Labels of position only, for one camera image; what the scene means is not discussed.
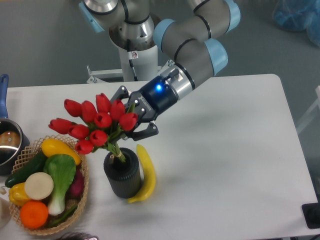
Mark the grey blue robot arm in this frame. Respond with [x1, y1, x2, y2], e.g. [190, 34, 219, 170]
[79, 0, 241, 142]

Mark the orange fruit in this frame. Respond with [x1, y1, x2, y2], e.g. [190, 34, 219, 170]
[19, 200, 49, 229]

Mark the green bok choy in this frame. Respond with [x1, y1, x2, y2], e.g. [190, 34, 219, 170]
[43, 154, 76, 216]

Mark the dark ribbed vase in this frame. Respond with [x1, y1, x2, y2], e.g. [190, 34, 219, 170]
[103, 147, 142, 199]

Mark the purple sweet potato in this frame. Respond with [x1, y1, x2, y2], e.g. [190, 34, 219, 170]
[68, 168, 85, 198]

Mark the woven wicker basket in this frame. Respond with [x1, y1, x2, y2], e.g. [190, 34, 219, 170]
[9, 135, 89, 236]

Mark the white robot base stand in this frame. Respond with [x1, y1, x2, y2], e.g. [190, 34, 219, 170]
[86, 46, 174, 84]

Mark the red tulip bouquet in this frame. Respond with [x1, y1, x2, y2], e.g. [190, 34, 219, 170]
[48, 93, 138, 164]

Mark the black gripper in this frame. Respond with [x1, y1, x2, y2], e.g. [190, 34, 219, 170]
[110, 76, 178, 141]

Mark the dark pot blue handle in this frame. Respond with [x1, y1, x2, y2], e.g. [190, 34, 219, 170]
[0, 74, 30, 176]

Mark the blue plastic bag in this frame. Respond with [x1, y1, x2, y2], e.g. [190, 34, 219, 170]
[272, 0, 320, 47]

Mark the green chili pepper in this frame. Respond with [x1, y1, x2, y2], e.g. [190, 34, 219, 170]
[47, 204, 78, 228]

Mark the green cucumber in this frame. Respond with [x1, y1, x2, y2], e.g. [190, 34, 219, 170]
[4, 150, 48, 188]

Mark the yellow banana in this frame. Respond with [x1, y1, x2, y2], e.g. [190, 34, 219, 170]
[127, 144, 157, 204]

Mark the yellow squash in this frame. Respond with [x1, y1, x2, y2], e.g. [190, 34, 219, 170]
[41, 138, 82, 166]

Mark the yellow bell pepper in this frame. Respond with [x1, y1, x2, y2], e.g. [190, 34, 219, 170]
[9, 182, 32, 207]

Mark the black device at table edge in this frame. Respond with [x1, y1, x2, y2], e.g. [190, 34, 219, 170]
[301, 202, 320, 229]

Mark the white garlic clove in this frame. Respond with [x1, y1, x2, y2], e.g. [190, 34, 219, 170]
[0, 186, 7, 195]

